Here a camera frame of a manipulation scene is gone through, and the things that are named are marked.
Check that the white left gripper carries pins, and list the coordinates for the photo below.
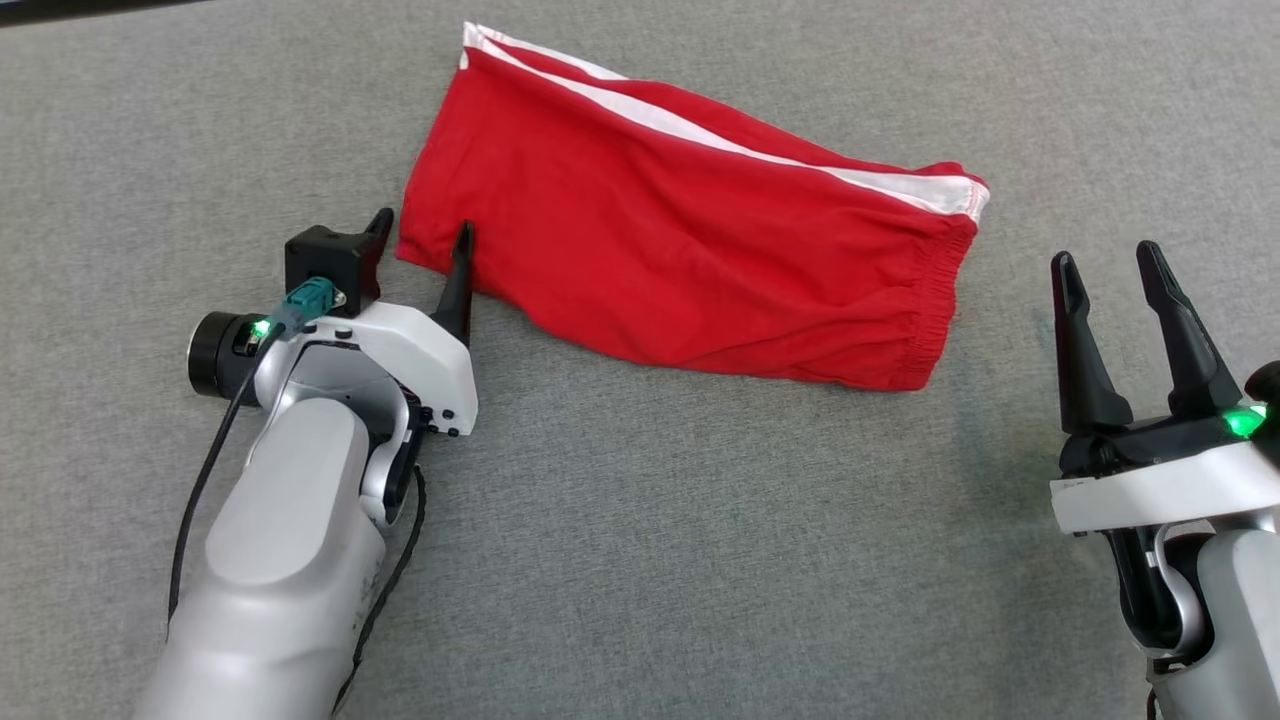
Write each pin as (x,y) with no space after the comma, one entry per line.
(420,350)

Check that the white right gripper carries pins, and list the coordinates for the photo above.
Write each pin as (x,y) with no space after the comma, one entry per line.
(1150,490)

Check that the red shorts white stripes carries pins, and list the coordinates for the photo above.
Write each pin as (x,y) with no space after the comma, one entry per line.
(680,230)

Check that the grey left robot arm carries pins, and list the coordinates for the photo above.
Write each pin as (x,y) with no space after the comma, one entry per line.
(280,560)

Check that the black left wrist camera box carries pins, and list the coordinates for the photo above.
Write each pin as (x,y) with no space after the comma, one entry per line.
(325,255)

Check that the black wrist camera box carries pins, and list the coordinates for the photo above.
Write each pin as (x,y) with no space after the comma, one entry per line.
(1267,400)
(325,255)

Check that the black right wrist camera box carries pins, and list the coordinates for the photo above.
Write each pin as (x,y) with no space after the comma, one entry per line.
(1267,400)

